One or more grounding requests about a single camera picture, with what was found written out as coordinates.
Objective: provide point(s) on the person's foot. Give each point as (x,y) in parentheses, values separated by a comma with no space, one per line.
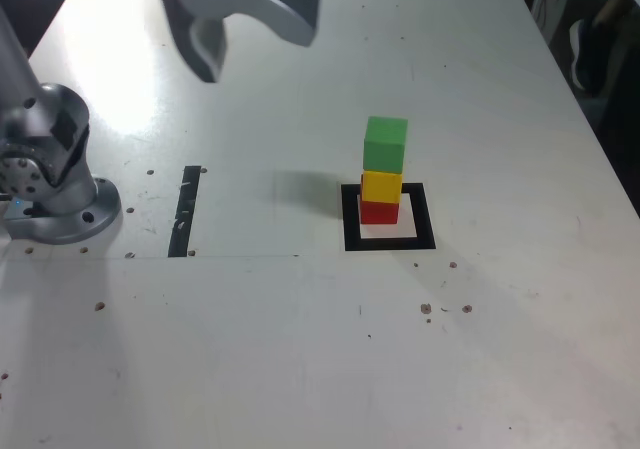
(587,59)

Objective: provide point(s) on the yellow cube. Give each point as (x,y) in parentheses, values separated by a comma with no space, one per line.
(381,186)

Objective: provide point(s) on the black tape strip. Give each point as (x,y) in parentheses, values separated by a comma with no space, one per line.
(184,209)

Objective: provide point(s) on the black tape square outline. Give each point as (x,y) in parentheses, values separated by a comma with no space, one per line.
(350,239)

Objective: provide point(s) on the green cube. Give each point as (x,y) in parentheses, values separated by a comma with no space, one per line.
(384,144)

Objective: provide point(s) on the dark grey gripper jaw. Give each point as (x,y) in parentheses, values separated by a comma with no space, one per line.
(200,49)

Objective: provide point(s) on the red cube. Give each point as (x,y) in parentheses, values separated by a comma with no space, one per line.
(377,214)

